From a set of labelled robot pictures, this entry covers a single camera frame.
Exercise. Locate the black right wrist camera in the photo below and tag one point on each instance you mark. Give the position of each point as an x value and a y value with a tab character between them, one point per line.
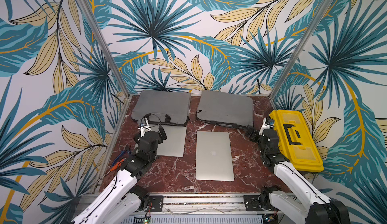
267	124

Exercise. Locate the orange blue hand tool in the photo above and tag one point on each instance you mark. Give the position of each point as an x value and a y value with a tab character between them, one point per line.
117	166

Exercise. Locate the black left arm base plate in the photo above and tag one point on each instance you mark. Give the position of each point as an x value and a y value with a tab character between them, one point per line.
153	203

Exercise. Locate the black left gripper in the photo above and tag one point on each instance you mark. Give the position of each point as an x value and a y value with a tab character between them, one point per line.
136	138

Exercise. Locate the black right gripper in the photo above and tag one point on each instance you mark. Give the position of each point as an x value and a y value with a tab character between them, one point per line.
255	132

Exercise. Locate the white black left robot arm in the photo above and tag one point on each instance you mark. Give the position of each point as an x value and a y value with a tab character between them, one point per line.
123	196

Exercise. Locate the blue handled pliers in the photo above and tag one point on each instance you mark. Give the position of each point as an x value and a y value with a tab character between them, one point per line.
123	154

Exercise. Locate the aluminium corner post right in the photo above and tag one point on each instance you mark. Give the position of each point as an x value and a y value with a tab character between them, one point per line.
321	10

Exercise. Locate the aluminium corner post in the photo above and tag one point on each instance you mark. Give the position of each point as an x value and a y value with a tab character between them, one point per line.
321	10
95	29

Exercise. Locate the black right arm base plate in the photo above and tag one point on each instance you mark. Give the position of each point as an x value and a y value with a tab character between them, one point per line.
257	202

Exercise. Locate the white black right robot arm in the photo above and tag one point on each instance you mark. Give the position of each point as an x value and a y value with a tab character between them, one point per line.
311	205

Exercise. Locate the yellow black toolbox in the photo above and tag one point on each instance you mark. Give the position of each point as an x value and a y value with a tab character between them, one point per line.
295	140

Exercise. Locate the aluminium corner post left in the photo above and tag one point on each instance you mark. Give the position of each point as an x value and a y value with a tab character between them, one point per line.
95	29

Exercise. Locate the grey zippered laptop bag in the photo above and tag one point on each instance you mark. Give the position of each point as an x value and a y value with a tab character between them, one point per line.
167	108

